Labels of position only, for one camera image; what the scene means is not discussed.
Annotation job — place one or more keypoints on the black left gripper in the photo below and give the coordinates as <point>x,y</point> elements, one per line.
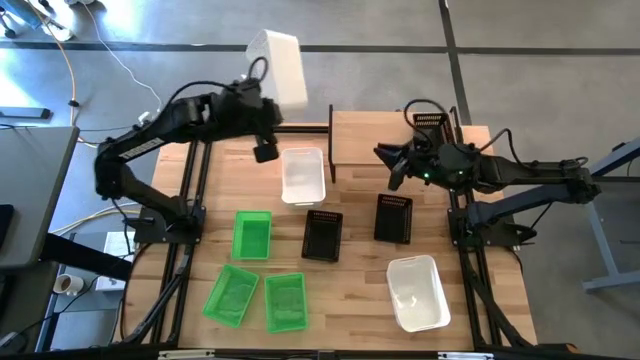
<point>250,112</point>

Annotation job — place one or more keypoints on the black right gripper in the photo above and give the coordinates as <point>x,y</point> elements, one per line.
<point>450,165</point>

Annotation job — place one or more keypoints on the white plastic basket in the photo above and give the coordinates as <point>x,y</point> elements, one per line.
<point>302,175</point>
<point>417,295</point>
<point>285,70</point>

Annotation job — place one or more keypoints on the black slotted plastic basket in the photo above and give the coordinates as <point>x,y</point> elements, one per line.
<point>322,237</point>
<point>393,220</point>
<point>431,120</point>

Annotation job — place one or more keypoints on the green slotted plastic basket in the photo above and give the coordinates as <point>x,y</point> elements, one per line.
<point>286,302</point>
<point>230,297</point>
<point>251,235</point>

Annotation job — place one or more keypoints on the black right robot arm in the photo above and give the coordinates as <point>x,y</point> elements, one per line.
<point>530,172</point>

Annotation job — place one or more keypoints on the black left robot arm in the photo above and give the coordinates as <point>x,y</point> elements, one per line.
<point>165,125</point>

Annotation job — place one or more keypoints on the yellow white power plug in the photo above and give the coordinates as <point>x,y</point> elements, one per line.
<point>144,117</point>

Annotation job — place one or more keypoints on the white flat box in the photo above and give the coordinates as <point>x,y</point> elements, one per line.
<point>117,247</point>

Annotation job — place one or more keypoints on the black desk beam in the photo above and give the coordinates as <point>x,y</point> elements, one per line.
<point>85,257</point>

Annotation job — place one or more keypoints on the grey desk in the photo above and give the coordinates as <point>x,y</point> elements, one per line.
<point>35,190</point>

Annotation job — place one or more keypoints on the white mug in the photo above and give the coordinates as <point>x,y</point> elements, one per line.
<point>70,285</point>

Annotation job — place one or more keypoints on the black flat floor item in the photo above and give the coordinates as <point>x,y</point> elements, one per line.
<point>25,113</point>

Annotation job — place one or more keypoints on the black monitor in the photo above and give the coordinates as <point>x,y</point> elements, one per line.
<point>5,225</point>

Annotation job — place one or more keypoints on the black short frame bar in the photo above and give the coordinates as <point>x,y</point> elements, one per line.
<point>305,129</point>

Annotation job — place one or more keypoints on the wooden shelf with black frame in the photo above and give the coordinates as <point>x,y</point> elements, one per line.
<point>360,135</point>

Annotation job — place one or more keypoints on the black aluminium frame rails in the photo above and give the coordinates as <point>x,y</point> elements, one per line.
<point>467,260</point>
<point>186,256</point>

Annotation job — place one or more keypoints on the blue-grey table frame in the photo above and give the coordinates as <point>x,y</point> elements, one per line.
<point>602,250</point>

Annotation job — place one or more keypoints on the black long frame bar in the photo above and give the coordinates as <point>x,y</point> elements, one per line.
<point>100,354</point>

